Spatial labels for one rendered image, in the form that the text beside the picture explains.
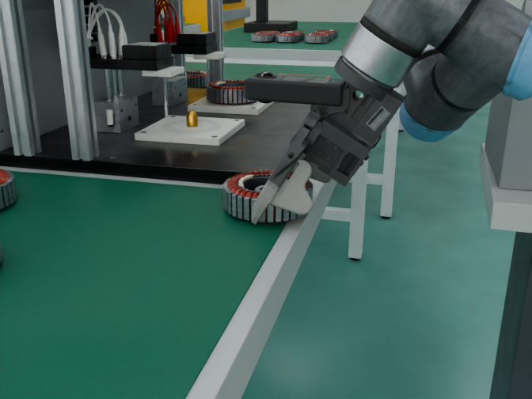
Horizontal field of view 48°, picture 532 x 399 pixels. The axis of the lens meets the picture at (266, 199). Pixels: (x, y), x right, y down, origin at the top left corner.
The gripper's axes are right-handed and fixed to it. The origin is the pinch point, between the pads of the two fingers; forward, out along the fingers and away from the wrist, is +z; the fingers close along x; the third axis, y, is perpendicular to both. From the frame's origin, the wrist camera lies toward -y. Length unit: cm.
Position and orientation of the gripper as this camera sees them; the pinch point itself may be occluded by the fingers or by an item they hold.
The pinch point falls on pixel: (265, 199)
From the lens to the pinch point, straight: 74.6
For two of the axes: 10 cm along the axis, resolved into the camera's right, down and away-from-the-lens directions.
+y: 8.3, 5.6, -0.7
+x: 3.0, -3.3, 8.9
